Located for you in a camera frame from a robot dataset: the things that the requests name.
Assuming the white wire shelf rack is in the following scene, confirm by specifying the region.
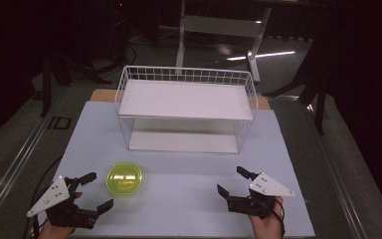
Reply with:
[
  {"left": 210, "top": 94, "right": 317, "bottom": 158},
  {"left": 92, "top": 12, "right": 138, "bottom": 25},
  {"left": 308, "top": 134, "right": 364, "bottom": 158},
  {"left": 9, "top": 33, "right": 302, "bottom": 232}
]
[{"left": 114, "top": 65, "right": 259, "bottom": 155}]

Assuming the black rectangular floor frame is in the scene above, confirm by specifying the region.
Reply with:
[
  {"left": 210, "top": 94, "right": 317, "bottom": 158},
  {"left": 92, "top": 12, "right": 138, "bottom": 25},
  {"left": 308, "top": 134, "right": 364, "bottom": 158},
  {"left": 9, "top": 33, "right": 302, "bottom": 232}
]
[{"left": 47, "top": 116, "right": 73, "bottom": 130}]

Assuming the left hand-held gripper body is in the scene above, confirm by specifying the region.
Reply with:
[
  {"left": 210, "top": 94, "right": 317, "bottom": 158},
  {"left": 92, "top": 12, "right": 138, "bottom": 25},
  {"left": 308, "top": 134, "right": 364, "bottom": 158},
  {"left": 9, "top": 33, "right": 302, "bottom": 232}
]
[{"left": 26, "top": 175, "right": 98, "bottom": 230}]

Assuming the white metal stand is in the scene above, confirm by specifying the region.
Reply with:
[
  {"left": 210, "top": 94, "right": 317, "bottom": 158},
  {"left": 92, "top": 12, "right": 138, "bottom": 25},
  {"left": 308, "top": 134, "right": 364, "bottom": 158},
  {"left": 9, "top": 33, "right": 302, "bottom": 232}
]
[{"left": 174, "top": 0, "right": 296, "bottom": 84}]

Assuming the light blue table board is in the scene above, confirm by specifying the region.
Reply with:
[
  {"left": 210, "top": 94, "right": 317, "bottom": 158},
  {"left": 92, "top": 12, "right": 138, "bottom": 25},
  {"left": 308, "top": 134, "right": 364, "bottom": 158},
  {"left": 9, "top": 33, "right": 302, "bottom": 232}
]
[{"left": 37, "top": 100, "right": 316, "bottom": 239}]

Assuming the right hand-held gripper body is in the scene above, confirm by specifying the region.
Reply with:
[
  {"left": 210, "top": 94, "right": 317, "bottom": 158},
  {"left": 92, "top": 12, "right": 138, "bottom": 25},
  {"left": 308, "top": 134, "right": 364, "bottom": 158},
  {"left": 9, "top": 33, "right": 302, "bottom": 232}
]
[{"left": 226, "top": 171, "right": 295, "bottom": 220}]

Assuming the metal floor rail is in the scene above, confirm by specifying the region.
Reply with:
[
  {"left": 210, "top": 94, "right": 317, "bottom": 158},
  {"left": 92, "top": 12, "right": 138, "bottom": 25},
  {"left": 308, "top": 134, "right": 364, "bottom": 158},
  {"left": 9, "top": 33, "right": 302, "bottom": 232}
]
[
  {"left": 306, "top": 104, "right": 370, "bottom": 239},
  {"left": 0, "top": 87, "right": 68, "bottom": 220}
]

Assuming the black metal stand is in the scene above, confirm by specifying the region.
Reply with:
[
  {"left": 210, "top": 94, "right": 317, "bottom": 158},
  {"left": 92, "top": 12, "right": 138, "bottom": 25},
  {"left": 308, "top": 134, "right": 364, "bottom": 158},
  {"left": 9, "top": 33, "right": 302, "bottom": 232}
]
[
  {"left": 264, "top": 31, "right": 331, "bottom": 135},
  {"left": 40, "top": 49, "right": 112, "bottom": 118}
]

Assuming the green plastic bowl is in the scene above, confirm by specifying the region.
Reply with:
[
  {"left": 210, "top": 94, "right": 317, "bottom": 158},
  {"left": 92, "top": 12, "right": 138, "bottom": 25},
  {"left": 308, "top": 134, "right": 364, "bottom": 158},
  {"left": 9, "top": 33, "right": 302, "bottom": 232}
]
[{"left": 105, "top": 161, "right": 143, "bottom": 196}]

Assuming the person's right hand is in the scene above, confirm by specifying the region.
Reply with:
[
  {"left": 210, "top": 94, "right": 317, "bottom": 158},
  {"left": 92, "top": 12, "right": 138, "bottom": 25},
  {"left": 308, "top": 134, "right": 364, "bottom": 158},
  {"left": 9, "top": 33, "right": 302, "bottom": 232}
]
[{"left": 248, "top": 196, "right": 286, "bottom": 239}]

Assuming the person's left hand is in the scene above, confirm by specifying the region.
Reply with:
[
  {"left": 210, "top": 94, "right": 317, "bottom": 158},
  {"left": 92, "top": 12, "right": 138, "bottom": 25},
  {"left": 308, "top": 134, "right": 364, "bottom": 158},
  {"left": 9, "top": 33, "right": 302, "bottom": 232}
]
[{"left": 39, "top": 219, "right": 78, "bottom": 239}]

